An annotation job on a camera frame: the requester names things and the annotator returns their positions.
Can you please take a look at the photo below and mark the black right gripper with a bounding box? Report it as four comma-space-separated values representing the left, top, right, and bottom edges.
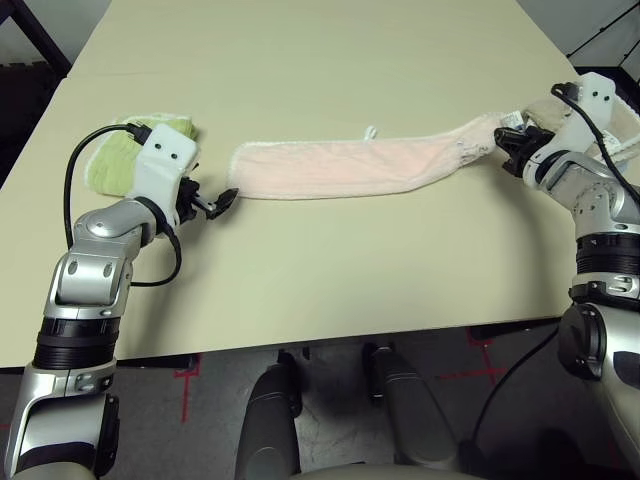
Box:
493, 126, 554, 177

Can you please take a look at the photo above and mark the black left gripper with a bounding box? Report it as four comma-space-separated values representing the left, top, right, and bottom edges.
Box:
178, 175, 241, 224

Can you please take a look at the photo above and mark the pink terry towel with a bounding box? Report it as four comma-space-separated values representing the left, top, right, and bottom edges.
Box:
227, 110, 526, 201

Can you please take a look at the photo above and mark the beige folded towel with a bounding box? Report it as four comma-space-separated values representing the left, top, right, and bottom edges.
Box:
522, 92, 640, 166

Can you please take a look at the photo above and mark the green folded towel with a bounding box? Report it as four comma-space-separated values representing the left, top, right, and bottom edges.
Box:
84, 113, 201, 196

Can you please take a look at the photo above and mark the black tripod stand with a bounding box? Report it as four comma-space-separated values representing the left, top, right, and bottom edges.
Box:
567, 14, 640, 66

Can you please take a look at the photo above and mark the grey robot left leg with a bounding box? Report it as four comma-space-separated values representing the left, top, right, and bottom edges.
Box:
238, 363, 304, 476

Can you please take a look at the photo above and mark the grey robot leg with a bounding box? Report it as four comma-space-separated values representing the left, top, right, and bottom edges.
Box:
238, 363, 304, 476
363, 342, 459, 466

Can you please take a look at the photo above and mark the grey robot right leg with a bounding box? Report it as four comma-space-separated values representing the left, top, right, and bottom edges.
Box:
363, 342, 459, 466

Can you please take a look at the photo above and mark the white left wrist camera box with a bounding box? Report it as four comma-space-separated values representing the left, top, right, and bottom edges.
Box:
130, 124, 201, 226

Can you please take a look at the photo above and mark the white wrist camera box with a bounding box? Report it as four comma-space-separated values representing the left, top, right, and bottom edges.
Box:
549, 72, 619, 166
130, 124, 201, 226

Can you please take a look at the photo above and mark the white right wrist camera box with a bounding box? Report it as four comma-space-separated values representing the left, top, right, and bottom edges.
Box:
549, 72, 619, 166

